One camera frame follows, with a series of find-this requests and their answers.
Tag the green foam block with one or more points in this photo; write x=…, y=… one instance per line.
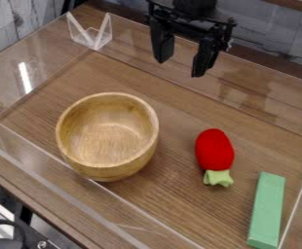
x=265, y=224

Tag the clear acrylic enclosure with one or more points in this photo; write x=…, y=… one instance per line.
x=161, y=208

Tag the black metal table leg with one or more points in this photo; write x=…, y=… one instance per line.
x=23, y=214

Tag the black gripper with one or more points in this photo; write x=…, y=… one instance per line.
x=191, y=18

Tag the red plush strawberry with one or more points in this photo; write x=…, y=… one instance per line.
x=214, y=154

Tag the wooden bowl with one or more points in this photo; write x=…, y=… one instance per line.
x=107, y=135

